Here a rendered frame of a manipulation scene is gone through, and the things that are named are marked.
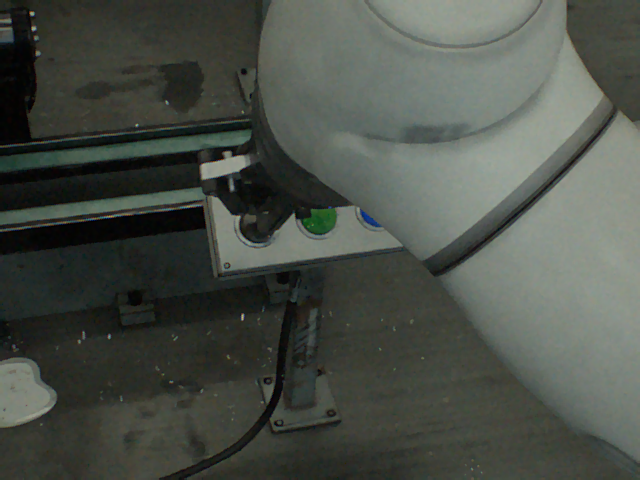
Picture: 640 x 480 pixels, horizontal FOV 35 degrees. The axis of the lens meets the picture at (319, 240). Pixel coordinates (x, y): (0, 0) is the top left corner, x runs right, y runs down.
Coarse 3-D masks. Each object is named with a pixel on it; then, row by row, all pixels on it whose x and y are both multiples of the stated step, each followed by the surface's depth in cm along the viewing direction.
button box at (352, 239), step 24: (216, 216) 81; (360, 216) 83; (216, 240) 80; (240, 240) 81; (288, 240) 82; (312, 240) 82; (336, 240) 82; (360, 240) 83; (384, 240) 83; (216, 264) 82; (240, 264) 80; (264, 264) 81; (288, 264) 81; (312, 264) 84; (336, 264) 87
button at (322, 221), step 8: (312, 216) 81; (320, 216) 82; (328, 216) 82; (336, 216) 82; (304, 224) 81; (312, 224) 81; (320, 224) 81; (328, 224) 82; (312, 232) 81; (320, 232) 81
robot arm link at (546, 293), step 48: (624, 144) 39; (576, 192) 37; (624, 192) 37; (528, 240) 38; (576, 240) 37; (624, 240) 37; (480, 288) 40; (528, 288) 38; (576, 288) 37; (624, 288) 37; (480, 336) 42; (528, 336) 39; (576, 336) 38; (624, 336) 37; (528, 384) 41; (576, 384) 39; (624, 384) 38; (576, 432) 42; (624, 432) 39
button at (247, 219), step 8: (240, 216) 81; (248, 216) 80; (240, 224) 80; (248, 224) 80; (256, 224) 80; (240, 232) 81; (248, 232) 80; (256, 232) 80; (264, 232) 80; (272, 232) 81; (256, 240) 80; (264, 240) 81
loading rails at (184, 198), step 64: (128, 128) 112; (192, 128) 113; (0, 192) 108; (64, 192) 111; (128, 192) 113; (192, 192) 106; (0, 256) 101; (64, 256) 103; (128, 256) 105; (192, 256) 108; (0, 320) 107; (128, 320) 107
